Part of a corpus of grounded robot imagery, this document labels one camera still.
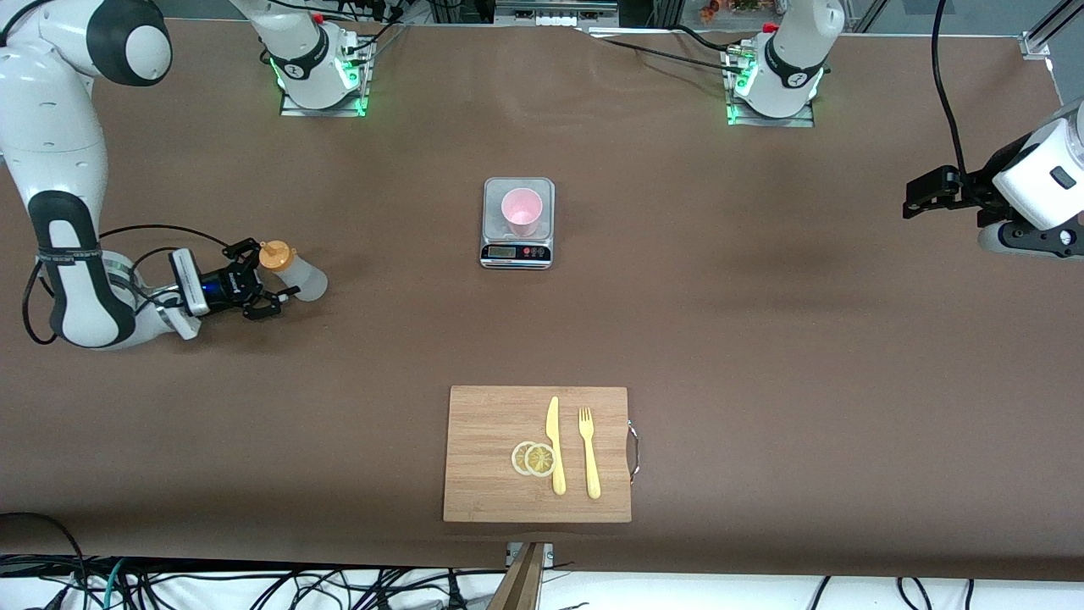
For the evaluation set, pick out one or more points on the silver digital kitchen scale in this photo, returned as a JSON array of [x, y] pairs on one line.
[[494, 195]]

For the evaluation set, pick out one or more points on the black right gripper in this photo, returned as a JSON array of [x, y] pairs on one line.
[[223, 285]]

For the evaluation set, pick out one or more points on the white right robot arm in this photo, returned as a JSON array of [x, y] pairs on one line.
[[51, 127]]

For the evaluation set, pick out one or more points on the clear squeeze bottle orange cap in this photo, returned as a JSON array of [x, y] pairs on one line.
[[305, 284]]

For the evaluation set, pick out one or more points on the aluminium frame corner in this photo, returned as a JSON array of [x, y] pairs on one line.
[[1035, 44]]

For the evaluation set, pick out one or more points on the yellow plastic knife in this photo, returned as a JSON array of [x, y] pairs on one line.
[[553, 424]]

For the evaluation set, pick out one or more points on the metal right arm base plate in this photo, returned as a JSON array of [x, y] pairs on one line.
[[292, 108]]

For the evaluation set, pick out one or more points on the brown table cover sheet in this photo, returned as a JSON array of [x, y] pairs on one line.
[[169, 424]]

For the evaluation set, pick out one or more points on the small metal bracket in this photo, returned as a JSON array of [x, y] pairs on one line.
[[549, 555]]

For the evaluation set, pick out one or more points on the pink plastic cup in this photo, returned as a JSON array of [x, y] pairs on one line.
[[521, 207]]

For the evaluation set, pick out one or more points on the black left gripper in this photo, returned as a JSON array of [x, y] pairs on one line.
[[974, 184]]

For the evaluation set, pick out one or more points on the white power strip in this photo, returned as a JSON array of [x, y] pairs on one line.
[[550, 19]]

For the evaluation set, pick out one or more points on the lemon slice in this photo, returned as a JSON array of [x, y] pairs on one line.
[[517, 458], [539, 460]]

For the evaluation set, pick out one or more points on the wooden post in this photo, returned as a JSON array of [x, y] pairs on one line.
[[518, 589]]

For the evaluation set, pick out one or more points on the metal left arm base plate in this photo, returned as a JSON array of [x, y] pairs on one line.
[[796, 122]]

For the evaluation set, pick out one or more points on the wooden cutting board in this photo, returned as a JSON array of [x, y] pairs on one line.
[[483, 424]]

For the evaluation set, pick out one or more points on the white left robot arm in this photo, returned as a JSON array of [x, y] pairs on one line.
[[796, 51]]

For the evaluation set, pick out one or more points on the yellow plastic fork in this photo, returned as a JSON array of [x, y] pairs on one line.
[[590, 466]]

